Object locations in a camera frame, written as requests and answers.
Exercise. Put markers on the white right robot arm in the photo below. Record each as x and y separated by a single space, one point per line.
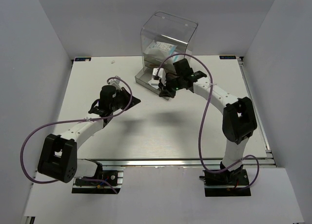
238 117

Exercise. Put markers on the blue table corner label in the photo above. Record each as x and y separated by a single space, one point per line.
82 59
227 57

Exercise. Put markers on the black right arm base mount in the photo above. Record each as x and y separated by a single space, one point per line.
225 185

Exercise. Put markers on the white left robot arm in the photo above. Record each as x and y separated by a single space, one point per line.
59 155

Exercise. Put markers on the blue table corner label left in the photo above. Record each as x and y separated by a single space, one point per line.
82 59

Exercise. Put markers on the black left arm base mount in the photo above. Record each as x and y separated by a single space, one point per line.
109 181

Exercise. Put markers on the clear acrylic makeup organizer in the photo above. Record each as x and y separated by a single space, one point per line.
164 38

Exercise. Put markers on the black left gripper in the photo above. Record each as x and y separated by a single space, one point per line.
123 92

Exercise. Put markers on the white pad yellow stick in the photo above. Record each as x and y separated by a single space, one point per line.
154 81

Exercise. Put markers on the aluminium front rail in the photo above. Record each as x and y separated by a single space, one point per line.
208 163

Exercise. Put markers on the blue table corner label right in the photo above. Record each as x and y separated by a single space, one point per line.
227 57

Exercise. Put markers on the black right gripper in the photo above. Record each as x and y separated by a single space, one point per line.
165 91

